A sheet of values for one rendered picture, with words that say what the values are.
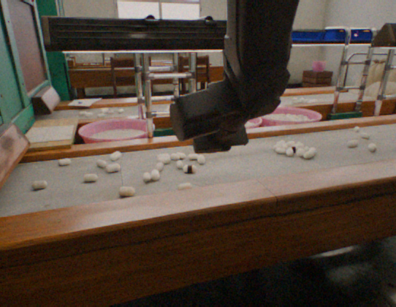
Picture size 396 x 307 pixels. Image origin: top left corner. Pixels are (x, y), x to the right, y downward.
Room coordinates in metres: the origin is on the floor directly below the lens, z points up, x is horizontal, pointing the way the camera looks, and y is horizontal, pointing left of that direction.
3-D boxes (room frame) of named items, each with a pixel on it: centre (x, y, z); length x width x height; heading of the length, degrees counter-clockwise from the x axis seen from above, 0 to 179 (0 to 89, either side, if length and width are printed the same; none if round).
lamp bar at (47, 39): (0.79, 0.05, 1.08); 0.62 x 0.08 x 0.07; 107
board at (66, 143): (0.94, 0.50, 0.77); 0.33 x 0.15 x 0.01; 17
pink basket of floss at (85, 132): (1.01, 0.29, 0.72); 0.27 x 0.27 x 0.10
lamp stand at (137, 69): (1.25, 0.18, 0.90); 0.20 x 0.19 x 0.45; 107
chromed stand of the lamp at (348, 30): (1.54, -0.74, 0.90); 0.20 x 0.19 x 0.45; 107
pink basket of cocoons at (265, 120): (1.22, -0.40, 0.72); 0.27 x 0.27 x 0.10
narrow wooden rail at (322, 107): (1.34, -0.24, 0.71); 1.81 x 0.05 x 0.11; 107
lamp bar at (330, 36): (1.62, -0.71, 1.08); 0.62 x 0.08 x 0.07; 107
